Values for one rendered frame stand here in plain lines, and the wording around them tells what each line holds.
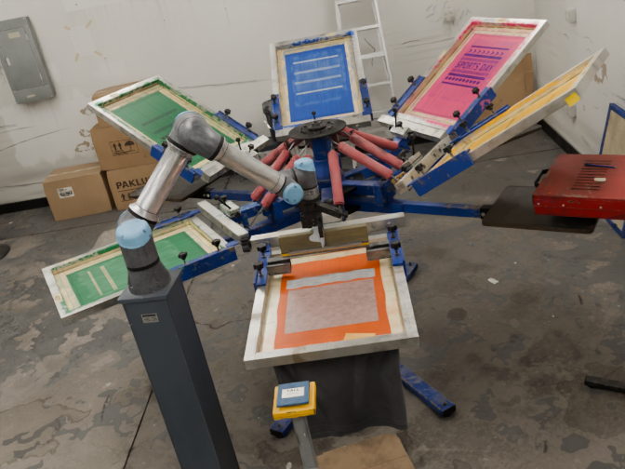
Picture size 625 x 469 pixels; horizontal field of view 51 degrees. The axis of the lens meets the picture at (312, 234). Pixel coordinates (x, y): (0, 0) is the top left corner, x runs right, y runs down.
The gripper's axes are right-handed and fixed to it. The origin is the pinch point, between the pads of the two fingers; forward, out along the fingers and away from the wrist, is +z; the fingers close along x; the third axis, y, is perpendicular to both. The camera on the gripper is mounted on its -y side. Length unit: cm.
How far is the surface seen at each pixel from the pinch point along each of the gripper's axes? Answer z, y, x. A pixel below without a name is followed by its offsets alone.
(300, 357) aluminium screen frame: 12, 10, 59
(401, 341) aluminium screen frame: 11, -24, 59
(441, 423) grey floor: 109, -38, -8
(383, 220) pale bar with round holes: 5.1, -25.2, -22.8
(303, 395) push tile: 12, 8, 78
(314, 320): 13.7, 5.7, 35.4
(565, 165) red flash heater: -2, -107, -35
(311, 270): 13.7, 7.9, -3.0
